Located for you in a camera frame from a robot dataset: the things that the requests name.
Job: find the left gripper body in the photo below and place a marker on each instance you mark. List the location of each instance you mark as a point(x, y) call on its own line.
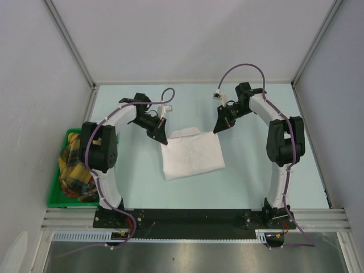
point(150, 124)

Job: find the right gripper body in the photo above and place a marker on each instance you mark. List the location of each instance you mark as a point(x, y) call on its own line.
point(234, 112)

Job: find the white long sleeve shirt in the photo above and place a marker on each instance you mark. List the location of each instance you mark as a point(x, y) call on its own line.
point(191, 152)

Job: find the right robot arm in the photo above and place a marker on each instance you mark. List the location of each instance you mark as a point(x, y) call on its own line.
point(285, 146)

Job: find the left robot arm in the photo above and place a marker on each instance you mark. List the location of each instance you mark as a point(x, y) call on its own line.
point(125, 114)

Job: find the yellow plaid shirt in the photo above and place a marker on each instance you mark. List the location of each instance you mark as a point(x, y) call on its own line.
point(75, 179)

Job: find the green plastic bin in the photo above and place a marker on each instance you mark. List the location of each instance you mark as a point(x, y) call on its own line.
point(64, 199)

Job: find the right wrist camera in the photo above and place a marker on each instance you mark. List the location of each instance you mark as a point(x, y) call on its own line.
point(221, 97)

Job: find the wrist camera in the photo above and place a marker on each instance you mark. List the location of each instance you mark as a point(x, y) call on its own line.
point(163, 109)
point(221, 97)

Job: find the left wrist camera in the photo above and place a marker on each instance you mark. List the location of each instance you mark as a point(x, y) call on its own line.
point(163, 109)

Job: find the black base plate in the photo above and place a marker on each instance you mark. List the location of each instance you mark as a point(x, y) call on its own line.
point(205, 224)

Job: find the white cable duct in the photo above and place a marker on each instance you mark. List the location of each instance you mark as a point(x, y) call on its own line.
point(109, 237)

